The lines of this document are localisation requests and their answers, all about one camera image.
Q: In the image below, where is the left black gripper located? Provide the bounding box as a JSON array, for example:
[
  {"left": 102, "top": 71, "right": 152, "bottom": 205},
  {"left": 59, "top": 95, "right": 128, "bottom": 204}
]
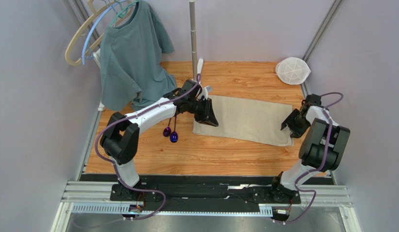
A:
[{"left": 187, "top": 98, "right": 219, "bottom": 127}]

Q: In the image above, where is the beige cloth napkin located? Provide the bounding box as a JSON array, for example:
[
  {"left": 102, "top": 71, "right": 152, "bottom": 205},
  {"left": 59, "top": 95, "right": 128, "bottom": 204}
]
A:
[{"left": 192, "top": 95, "right": 294, "bottom": 147}]

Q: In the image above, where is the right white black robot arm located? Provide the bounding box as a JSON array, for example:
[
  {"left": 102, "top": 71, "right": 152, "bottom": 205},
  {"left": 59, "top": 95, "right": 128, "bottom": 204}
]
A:
[{"left": 270, "top": 94, "right": 350, "bottom": 202}]

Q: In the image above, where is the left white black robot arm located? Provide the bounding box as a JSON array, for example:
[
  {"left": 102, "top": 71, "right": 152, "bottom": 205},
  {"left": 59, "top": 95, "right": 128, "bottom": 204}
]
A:
[{"left": 94, "top": 80, "right": 219, "bottom": 192}]

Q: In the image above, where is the white rack base foot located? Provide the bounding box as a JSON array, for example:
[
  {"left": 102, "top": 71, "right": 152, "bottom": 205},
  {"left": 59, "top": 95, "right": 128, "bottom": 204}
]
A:
[{"left": 193, "top": 58, "right": 213, "bottom": 99}]

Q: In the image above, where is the blue purple spoon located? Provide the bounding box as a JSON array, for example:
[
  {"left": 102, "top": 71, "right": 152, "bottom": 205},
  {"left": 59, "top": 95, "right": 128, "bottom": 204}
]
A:
[{"left": 169, "top": 116, "right": 178, "bottom": 143}]

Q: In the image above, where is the white plastic mesh basket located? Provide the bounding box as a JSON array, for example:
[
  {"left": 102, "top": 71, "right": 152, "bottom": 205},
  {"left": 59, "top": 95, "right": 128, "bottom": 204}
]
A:
[{"left": 275, "top": 57, "right": 311, "bottom": 85}]

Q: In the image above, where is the teal green t-shirt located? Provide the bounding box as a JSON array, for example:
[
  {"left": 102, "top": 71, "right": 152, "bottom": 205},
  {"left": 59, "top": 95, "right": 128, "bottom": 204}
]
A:
[{"left": 101, "top": 0, "right": 177, "bottom": 111}]

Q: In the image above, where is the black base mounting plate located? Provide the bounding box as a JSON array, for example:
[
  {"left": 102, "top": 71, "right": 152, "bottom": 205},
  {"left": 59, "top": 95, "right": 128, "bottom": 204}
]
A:
[{"left": 110, "top": 175, "right": 301, "bottom": 213}]

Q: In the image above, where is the metal garment rack pole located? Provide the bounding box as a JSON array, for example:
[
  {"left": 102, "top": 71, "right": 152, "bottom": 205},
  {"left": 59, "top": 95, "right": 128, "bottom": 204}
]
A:
[{"left": 189, "top": 0, "right": 198, "bottom": 81}]

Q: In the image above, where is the green plastic hanger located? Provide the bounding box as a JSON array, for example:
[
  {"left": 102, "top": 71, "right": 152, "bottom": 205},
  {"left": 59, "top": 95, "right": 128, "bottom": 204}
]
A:
[{"left": 109, "top": 0, "right": 139, "bottom": 27}]

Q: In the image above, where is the blue plastic hanger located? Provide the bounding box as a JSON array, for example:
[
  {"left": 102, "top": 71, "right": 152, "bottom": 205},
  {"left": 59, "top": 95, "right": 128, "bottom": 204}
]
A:
[{"left": 81, "top": 0, "right": 131, "bottom": 65}]

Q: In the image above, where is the beige wooden hanger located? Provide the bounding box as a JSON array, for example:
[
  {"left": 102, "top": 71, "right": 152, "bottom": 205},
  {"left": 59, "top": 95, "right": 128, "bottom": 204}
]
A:
[{"left": 65, "top": 0, "right": 133, "bottom": 67}]

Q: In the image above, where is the aluminium frame rail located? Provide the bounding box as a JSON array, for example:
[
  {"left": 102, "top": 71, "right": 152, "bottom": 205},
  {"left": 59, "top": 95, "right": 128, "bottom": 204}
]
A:
[{"left": 51, "top": 181, "right": 361, "bottom": 232}]

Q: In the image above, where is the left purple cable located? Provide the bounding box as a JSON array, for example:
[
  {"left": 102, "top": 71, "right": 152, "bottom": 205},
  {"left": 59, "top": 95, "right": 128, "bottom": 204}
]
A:
[{"left": 94, "top": 73, "right": 203, "bottom": 221}]

